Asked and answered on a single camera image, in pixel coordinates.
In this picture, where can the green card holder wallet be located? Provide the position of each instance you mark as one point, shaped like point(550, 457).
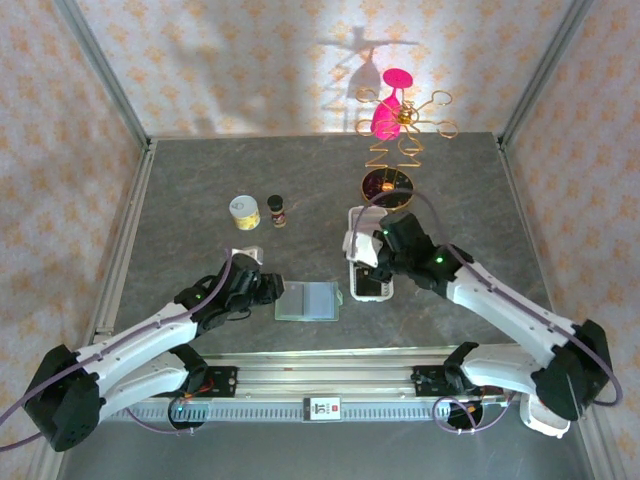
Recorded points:
point(320, 300)

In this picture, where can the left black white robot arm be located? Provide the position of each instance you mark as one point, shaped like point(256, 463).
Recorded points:
point(140, 345)

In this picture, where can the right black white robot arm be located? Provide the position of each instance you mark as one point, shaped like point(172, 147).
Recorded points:
point(500, 310)

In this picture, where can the stack of credit cards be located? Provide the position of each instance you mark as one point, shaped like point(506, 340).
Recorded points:
point(372, 222)

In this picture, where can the white perforated plastic basket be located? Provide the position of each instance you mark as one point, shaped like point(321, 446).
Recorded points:
point(372, 298)

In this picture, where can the small spice bottle black cap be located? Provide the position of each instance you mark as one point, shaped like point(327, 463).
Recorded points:
point(277, 212)

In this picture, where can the yellow tin can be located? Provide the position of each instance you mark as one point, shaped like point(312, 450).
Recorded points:
point(245, 212)

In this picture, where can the white red label tag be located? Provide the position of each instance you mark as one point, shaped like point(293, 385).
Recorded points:
point(322, 409)

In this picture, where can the pink wine glass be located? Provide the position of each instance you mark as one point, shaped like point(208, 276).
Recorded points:
point(387, 120)

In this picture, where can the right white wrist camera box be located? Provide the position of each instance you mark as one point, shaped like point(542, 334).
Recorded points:
point(362, 250)

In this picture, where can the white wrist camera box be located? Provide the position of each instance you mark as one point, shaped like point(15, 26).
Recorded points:
point(249, 255)
point(362, 250)

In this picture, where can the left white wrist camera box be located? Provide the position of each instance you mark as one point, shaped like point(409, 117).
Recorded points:
point(249, 255)

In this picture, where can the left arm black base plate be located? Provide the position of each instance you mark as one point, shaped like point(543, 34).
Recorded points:
point(225, 382)

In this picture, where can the aluminium mounting rail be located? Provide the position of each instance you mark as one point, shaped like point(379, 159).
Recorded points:
point(325, 377)

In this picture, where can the aluminium table side rail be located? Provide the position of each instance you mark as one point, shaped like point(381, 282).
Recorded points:
point(122, 250)
point(516, 200)

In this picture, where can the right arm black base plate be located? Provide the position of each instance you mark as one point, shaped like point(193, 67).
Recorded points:
point(425, 382)

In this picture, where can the aluminium frame post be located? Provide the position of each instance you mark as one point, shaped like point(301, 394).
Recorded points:
point(595, 450)
point(47, 467)
point(106, 75)
point(545, 75)

